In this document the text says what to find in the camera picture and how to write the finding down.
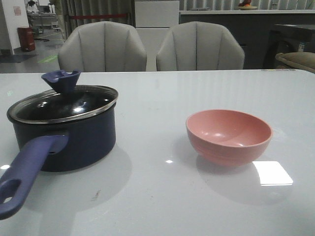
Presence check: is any beige sofa cushion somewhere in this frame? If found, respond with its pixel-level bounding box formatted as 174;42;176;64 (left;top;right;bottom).
275;52;315;73

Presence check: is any fruit plate on counter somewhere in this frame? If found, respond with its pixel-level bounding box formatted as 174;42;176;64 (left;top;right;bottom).
237;0;257;10

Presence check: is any white cabinet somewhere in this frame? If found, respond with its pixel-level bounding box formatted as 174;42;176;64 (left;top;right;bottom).
134;0;180;71

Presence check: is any pink plastic bowl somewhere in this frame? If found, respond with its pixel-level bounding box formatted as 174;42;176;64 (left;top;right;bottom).
186;109;273;166

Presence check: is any right grey upholstered chair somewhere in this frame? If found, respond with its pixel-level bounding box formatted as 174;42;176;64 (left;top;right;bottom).
156;21;245;71

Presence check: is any red barrier belt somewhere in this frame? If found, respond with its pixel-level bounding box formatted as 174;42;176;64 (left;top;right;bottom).
69;13;129;20

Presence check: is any grey upholstered chair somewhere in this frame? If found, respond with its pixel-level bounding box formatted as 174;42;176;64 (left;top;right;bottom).
156;21;245;71
58;21;147;72

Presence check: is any person in khaki trousers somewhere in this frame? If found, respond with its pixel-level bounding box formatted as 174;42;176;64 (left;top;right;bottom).
48;0;67;41

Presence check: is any red trash bin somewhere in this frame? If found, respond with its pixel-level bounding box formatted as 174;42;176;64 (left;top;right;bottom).
17;27;35;52

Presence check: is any left grey upholstered chair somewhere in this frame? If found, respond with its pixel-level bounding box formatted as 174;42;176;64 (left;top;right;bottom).
58;21;147;72

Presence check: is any dark grey sideboard counter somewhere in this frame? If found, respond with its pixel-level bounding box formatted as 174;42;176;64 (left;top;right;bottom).
179;10;315;69

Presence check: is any glass pot lid blue knob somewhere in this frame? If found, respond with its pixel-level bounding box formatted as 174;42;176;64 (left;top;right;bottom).
7;70;119;124

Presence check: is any dark blue saucepan purple handle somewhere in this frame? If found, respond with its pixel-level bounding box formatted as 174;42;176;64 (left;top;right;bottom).
0;98;117;220

